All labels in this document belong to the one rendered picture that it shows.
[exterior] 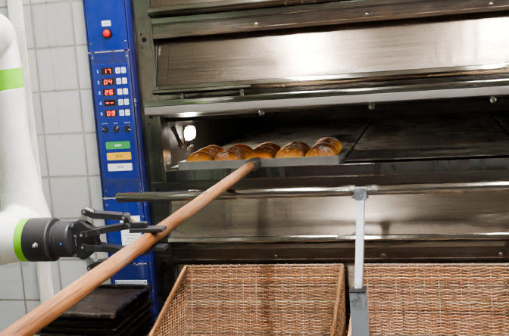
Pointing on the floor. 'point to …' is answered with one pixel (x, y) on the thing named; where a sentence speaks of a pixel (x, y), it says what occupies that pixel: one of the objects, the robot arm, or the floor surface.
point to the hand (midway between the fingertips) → (149, 238)
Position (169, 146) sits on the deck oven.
